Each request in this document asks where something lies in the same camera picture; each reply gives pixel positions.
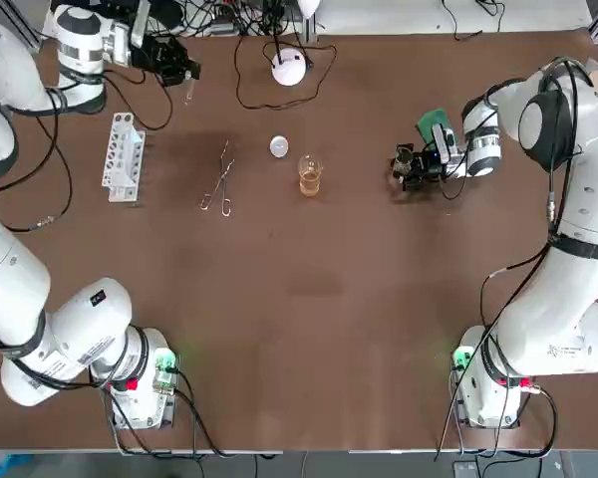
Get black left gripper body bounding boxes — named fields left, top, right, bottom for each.
left=132, top=34, right=188, bottom=76

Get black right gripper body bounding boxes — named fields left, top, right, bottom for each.
left=412, top=151, right=449, bottom=184

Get small glass beaker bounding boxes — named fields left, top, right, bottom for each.
left=395, top=144, right=416, bottom=173

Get green sponge cloth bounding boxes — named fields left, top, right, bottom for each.
left=417, top=108, right=453, bottom=146

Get white test tube rack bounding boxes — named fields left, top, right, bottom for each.
left=101, top=112, right=148, bottom=204

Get glass beaker with amber liquid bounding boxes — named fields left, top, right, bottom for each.
left=298, top=154, right=324, bottom=200

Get metal crucible tongs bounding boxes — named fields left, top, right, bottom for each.
left=200, top=140, right=240, bottom=218

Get blue plastic object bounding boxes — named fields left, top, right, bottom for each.
left=0, top=452, right=31, bottom=478

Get black lamp cable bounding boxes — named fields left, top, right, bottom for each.
left=234, top=34, right=338, bottom=110

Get desk cable tangle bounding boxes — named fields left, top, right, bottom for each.
left=149, top=0, right=300, bottom=39

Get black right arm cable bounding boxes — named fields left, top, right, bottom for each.
left=436, top=57, right=598, bottom=459

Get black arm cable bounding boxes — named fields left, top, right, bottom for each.
left=436, top=57, right=598, bottom=459
left=0, top=64, right=230, bottom=459

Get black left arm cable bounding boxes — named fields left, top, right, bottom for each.
left=0, top=64, right=230, bottom=459

